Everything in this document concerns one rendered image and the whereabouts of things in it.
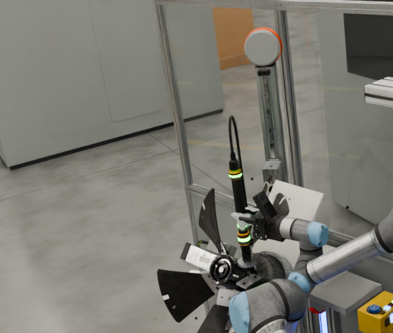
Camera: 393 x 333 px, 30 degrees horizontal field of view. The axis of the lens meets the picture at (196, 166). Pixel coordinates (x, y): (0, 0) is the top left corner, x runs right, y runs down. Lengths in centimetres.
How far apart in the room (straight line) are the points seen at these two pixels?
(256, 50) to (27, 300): 293
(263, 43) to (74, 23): 489
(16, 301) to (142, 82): 351
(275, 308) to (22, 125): 605
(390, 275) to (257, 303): 129
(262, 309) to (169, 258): 346
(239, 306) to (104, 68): 610
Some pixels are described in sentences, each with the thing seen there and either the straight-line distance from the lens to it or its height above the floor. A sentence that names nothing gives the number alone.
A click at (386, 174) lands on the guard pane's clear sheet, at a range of 304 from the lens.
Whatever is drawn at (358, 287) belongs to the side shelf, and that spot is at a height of 86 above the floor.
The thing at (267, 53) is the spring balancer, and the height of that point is 186.
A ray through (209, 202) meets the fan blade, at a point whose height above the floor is 138.
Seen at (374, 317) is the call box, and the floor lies 107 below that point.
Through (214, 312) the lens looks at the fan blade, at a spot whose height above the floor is 109.
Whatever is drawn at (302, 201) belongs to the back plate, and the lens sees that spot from 294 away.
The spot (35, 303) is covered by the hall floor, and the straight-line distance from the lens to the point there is 529.
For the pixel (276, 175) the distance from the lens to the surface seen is 312.
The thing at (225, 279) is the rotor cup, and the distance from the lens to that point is 269.
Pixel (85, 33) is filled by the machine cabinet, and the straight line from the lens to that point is 784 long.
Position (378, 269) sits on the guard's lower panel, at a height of 90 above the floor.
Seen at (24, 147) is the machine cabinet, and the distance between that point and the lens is 793.
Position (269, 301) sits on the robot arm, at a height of 146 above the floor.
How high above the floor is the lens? 256
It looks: 21 degrees down
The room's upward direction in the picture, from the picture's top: 9 degrees counter-clockwise
